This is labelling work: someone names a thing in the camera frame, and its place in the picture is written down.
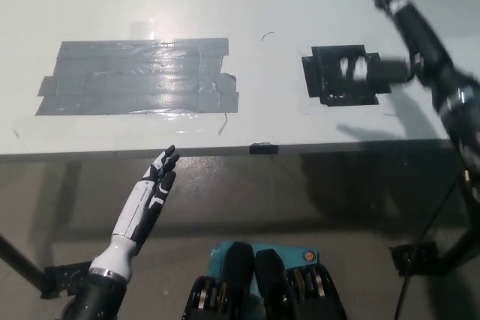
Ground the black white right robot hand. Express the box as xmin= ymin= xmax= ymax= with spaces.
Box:
xmin=339 ymin=0 xmax=478 ymax=108

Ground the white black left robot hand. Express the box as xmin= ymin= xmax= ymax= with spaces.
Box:
xmin=111 ymin=144 xmax=180 ymax=253

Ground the small black edge tape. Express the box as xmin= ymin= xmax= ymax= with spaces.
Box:
xmin=249 ymin=142 xmax=280 ymax=155

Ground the black table leg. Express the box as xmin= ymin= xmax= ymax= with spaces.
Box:
xmin=0 ymin=235 xmax=48 ymax=297

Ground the grey duct tape patch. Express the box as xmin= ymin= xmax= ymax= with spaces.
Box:
xmin=34 ymin=37 xmax=241 ymax=116

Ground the black cable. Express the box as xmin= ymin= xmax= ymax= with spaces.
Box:
xmin=393 ymin=175 xmax=464 ymax=320

